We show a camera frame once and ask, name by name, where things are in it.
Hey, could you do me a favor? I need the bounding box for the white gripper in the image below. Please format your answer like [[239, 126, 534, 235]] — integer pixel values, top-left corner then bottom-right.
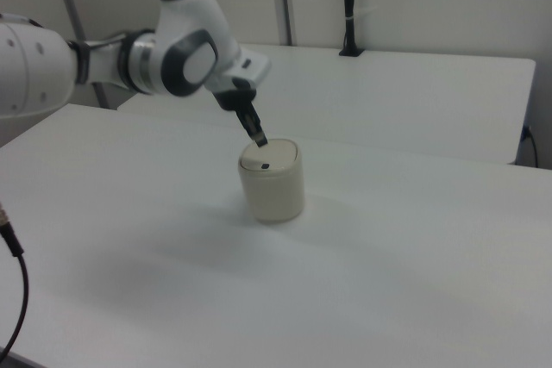
[[205, 51, 273, 147]]

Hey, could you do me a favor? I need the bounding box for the white cable tie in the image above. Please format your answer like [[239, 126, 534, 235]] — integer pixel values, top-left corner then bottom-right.
[[346, 6, 377, 23]]

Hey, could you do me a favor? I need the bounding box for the white background table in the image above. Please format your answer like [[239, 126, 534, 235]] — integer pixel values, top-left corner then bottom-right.
[[116, 43, 537, 166]]

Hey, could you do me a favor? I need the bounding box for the cream plastic trash bin body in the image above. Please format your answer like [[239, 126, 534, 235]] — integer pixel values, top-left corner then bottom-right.
[[236, 137, 306, 225]]

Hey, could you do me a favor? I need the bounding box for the thin black wall cable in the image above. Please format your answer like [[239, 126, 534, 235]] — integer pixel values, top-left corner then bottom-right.
[[522, 125, 541, 168]]

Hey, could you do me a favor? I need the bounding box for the cream trash bin lid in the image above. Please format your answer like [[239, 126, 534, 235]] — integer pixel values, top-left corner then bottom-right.
[[240, 138, 299, 172]]

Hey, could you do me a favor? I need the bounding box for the black cable with metal connector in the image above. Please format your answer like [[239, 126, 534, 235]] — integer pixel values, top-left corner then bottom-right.
[[0, 199, 30, 354]]

